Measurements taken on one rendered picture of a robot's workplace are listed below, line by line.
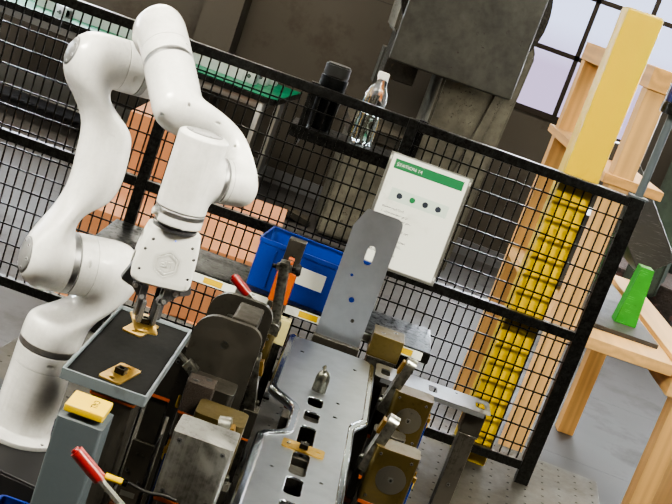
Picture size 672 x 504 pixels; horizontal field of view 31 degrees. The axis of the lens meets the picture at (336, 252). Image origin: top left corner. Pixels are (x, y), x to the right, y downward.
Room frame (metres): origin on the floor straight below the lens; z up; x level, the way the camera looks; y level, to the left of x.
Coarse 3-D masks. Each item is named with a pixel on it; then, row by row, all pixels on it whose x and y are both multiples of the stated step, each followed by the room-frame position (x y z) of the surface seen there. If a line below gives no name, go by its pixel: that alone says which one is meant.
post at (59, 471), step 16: (64, 416) 1.62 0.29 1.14; (80, 416) 1.64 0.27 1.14; (112, 416) 1.68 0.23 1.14; (64, 432) 1.62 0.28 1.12; (80, 432) 1.62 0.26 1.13; (96, 432) 1.62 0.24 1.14; (48, 448) 1.62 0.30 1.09; (64, 448) 1.62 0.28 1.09; (96, 448) 1.62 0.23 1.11; (48, 464) 1.62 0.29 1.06; (64, 464) 1.62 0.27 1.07; (48, 480) 1.62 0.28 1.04; (64, 480) 1.62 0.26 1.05; (80, 480) 1.62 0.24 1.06; (32, 496) 1.62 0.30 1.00; (48, 496) 1.62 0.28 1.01; (64, 496) 1.62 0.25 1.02; (80, 496) 1.62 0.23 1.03
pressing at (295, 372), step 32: (288, 352) 2.65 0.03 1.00; (320, 352) 2.74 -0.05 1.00; (288, 384) 2.45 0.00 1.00; (352, 384) 2.60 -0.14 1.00; (320, 416) 2.34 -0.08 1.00; (352, 416) 2.40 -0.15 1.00; (256, 448) 2.07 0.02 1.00; (288, 448) 2.12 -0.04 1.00; (320, 448) 2.18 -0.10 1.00; (256, 480) 1.94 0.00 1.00; (320, 480) 2.03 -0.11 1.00
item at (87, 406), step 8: (80, 392) 1.68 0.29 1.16; (72, 400) 1.64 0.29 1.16; (80, 400) 1.65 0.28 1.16; (88, 400) 1.66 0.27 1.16; (96, 400) 1.67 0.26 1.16; (104, 400) 1.68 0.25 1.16; (64, 408) 1.62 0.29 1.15; (72, 408) 1.62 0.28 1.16; (80, 408) 1.62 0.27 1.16; (88, 408) 1.63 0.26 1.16; (96, 408) 1.64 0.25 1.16; (104, 408) 1.65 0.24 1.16; (88, 416) 1.62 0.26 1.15; (96, 416) 1.62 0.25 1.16; (104, 416) 1.63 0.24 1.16
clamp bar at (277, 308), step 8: (280, 264) 2.59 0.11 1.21; (288, 264) 2.59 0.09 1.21; (280, 272) 2.59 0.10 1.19; (288, 272) 2.62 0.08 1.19; (296, 272) 2.60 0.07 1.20; (280, 280) 2.59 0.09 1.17; (280, 288) 2.59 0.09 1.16; (280, 296) 2.59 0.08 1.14; (272, 304) 2.59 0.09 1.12; (280, 304) 2.59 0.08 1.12; (280, 312) 2.59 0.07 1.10
